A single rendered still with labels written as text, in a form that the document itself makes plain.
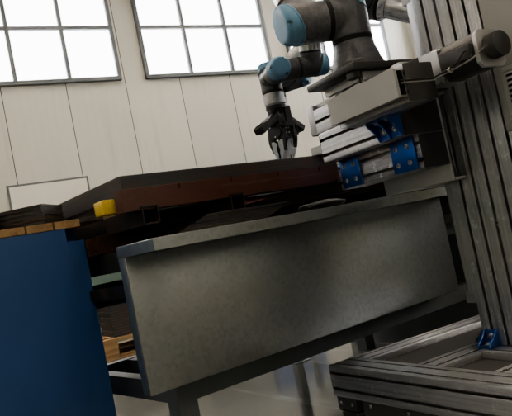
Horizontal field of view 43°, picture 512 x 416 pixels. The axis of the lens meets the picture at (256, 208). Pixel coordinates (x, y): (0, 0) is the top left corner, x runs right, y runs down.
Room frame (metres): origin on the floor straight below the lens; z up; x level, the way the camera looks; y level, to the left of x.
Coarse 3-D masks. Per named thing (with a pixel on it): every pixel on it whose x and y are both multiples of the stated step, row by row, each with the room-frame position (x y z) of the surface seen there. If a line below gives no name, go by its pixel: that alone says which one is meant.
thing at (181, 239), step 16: (416, 192) 2.07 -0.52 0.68; (432, 192) 2.12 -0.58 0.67; (320, 208) 1.81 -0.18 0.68; (336, 208) 1.85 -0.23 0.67; (352, 208) 1.89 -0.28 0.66; (368, 208) 1.93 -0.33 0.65; (240, 224) 1.64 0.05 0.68; (256, 224) 1.67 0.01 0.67; (272, 224) 1.70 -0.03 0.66; (288, 224) 1.73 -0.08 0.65; (144, 240) 1.51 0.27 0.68; (160, 240) 1.49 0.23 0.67; (176, 240) 1.52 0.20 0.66; (192, 240) 1.54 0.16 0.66; (208, 240) 1.57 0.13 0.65; (128, 256) 1.59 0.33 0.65
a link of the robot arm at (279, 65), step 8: (280, 56) 2.09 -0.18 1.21; (272, 64) 2.08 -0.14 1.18; (280, 64) 2.09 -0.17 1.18; (288, 64) 2.09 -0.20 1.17; (296, 64) 2.12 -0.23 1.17; (264, 72) 2.15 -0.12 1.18; (272, 72) 2.09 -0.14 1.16; (280, 72) 2.09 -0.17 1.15; (288, 72) 2.09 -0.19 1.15; (296, 72) 2.13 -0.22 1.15; (264, 80) 2.18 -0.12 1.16; (272, 80) 2.14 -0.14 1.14; (280, 80) 2.13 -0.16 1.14; (288, 80) 2.15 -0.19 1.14
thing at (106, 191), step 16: (272, 160) 2.04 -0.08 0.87; (288, 160) 2.09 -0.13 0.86; (304, 160) 2.13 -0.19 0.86; (320, 160) 2.17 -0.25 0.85; (128, 176) 1.73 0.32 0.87; (144, 176) 1.76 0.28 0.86; (160, 176) 1.79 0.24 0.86; (176, 176) 1.82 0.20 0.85; (192, 176) 1.86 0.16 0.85; (208, 176) 1.89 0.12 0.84; (224, 176) 1.92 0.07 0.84; (96, 192) 1.85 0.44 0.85; (112, 192) 1.76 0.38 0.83; (272, 192) 2.85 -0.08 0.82; (64, 208) 2.05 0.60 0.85; (80, 208) 1.95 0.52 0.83
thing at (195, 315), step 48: (240, 240) 1.83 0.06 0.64; (288, 240) 1.93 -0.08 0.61; (336, 240) 2.05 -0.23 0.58; (384, 240) 2.19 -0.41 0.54; (432, 240) 2.35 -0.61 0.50; (144, 288) 1.63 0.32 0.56; (192, 288) 1.71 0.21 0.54; (240, 288) 1.81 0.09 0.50; (288, 288) 1.91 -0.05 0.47; (336, 288) 2.03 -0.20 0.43; (384, 288) 2.16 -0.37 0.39; (432, 288) 2.31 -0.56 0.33; (144, 336) 1.61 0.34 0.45; (192, 336) 1.70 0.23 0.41; (240, 336) 1.79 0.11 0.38; (288, 336) 1.89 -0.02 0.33; (144, 384) 1.63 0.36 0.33
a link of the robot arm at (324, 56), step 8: (304, 48) 2.12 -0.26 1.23; (312, 48) 2.12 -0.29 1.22; (320, 48) 2.14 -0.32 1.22; (304, 56) 2.13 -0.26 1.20; (312, 56) 2.12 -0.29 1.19; (320, 56) 2.14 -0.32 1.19; (328, 56) 2.15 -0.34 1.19; (304, 64) 2.12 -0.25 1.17; (312, 64) 2.13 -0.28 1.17; (320, 64) 2.14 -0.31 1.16; (328, 64) 2.15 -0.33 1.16; (304, 72) 2.13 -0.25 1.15; (312, 72) 2.14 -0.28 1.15; (320, 72) 2.15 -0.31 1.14; (328, 72) 2.17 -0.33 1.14
